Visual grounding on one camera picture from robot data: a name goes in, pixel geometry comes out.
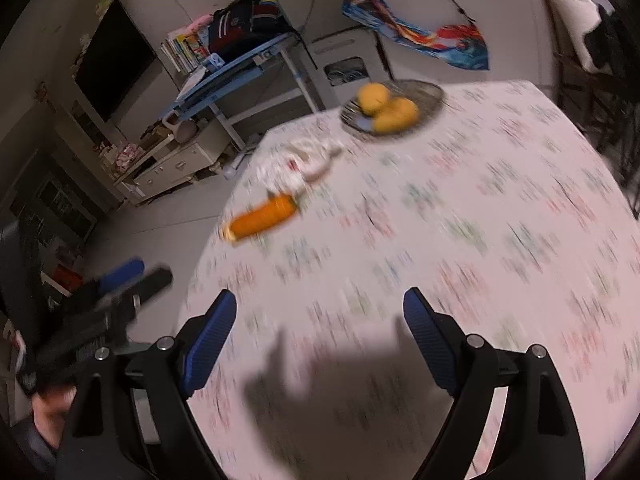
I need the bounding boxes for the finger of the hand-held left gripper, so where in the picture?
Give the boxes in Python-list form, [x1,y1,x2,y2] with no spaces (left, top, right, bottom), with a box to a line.
[107,267,174,311]
[95,257,146,293]

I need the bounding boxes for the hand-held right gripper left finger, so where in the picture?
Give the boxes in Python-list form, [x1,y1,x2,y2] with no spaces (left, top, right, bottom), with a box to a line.
[55,289,237,480]

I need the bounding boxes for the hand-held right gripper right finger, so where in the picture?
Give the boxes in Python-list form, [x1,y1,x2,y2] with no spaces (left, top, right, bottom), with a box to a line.
[403,287,586,480]

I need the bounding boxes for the person's left forearm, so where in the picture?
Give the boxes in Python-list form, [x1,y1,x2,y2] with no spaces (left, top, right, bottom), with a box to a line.
[0,417,61,480]

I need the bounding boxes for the person's left hand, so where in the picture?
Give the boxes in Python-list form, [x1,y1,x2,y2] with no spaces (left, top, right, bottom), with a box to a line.
[32,385,78,443]

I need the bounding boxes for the small red box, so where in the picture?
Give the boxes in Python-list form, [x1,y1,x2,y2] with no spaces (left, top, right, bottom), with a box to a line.
[50,265,86,293]

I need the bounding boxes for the floral tablecloth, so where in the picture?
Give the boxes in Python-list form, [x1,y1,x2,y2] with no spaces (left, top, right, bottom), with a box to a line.
[185,79,640,480]

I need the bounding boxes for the dark display cabinet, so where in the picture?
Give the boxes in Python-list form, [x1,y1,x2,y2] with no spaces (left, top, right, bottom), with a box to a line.
[0,150,101,261]

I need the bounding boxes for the pink floral box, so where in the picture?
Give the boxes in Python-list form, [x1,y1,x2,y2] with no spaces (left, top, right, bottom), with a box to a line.
[111,144,140,171]

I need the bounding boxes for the cream television cabinet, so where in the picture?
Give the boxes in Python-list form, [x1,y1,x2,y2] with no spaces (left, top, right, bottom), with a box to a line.
[112,120,236,206]

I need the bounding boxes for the large orange peel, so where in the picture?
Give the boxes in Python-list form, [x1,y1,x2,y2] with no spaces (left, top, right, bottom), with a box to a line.
[222,194,301,243]

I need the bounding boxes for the beige jug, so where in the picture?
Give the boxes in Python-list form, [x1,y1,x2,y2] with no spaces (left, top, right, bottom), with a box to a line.
[162,114,201,145]

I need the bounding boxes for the white plastic bag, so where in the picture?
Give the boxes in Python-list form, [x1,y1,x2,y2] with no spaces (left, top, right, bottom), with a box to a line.
[255,135,346,186]

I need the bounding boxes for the white papers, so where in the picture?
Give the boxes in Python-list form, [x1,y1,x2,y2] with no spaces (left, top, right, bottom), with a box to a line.
[175,67,213,101]

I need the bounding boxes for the row of books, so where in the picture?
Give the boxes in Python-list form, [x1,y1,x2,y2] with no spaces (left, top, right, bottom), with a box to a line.
[160,30,211,75]

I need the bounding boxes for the yellow mango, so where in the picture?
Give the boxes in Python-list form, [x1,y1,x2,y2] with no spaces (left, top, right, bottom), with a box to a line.
[372,97,421,133]
[357,82,392,117]

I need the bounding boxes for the blue study desk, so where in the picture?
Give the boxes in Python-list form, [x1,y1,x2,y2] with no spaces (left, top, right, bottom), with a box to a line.
[167,32,321,153]

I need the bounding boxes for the grey fruit plate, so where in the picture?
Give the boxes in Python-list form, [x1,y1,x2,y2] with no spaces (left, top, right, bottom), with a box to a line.
[339,79,446,137]

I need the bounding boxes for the pink plush toy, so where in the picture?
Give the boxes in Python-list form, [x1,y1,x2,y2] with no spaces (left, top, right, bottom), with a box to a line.
[182,15,213,35]

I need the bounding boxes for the dark striped backpack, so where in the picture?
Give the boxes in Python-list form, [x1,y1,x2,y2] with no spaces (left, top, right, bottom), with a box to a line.
[207,0,296,63]

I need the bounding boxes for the black folding chairs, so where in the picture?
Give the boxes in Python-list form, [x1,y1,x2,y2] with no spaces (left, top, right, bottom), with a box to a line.
[590,60,640,221]

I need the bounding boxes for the white floor appliance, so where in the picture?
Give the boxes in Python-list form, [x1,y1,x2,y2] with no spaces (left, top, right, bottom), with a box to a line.
[307,27,391,111]

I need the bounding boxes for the wooden chair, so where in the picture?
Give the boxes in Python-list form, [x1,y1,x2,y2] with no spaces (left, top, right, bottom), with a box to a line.
[547,35,608,141]

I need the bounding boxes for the colourful hanging bag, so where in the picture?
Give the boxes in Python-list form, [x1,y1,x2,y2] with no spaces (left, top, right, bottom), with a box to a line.
[341,0,490,71]

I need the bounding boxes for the black garment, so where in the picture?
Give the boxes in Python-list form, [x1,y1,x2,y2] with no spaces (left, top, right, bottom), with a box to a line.
[582,5,631,76]

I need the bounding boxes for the white pillow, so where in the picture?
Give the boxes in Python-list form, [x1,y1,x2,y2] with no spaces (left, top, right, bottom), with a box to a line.
[530,0,603,61]

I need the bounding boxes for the black wall television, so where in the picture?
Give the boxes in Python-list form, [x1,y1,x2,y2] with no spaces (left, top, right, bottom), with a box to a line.
[74,0,157,123]

